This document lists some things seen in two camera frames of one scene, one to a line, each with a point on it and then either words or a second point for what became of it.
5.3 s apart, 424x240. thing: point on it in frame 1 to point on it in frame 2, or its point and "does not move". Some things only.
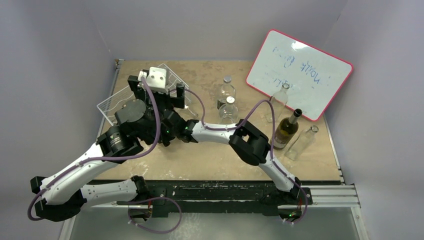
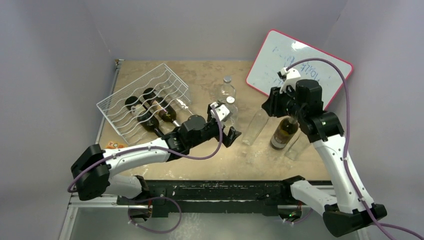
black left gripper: [172, 102] to [227, 139]
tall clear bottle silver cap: [227, 89] does not move
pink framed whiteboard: [315, 78] does not move
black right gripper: [166, 131] to [276, 103]
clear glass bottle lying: [304, 139] does not move
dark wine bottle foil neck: [286, 129] does not move
